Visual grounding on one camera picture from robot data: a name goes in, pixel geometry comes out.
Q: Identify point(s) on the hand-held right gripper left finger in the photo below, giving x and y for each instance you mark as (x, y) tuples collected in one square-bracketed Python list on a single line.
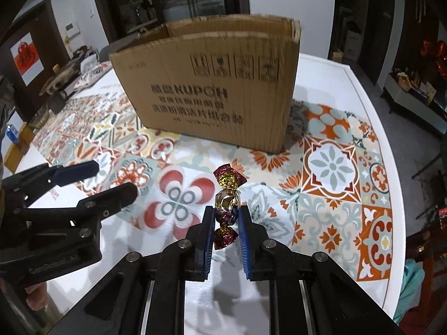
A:
[(209, 237)]

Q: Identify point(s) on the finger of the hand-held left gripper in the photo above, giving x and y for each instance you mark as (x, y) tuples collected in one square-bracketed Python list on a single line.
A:
[(75, 172), (111, 199)]

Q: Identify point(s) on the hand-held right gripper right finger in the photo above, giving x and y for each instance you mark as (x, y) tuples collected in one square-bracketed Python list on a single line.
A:
[(243, 240)]

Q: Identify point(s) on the red gold candy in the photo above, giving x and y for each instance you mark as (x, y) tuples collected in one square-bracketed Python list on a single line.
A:
[(227, 199)]

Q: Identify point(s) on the cardboard box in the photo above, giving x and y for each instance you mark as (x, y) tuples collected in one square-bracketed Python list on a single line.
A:
[(209, 90)]

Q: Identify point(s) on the person's left hand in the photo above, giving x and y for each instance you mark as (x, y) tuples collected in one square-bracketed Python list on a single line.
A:
[(35, 296)]

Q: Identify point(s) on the clear glass container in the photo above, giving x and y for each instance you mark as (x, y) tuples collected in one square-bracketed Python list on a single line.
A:
[(40, 118)]

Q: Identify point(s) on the blue lighter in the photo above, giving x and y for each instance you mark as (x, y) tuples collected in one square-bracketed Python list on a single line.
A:
[(12, 134)]

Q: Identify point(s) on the red paper door decoration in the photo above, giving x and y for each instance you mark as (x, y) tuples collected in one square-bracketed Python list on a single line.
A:
[(25, 57)]

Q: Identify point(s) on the teal cloth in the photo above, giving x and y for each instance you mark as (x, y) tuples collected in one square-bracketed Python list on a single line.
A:
[(408, 286)]

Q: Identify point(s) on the grey low cabinet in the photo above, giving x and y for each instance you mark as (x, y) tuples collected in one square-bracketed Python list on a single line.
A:
[(415, 101)]

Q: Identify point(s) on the red heart balloon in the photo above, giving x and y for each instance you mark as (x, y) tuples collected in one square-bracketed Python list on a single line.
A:
[(440, 56), (426, 49)]

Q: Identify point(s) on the dark wooden wardrobe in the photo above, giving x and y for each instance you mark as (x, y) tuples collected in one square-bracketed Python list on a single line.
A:
[(401, 24)]

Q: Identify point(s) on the white wall switch panel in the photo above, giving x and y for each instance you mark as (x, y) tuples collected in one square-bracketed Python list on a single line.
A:
[(72, 29)]

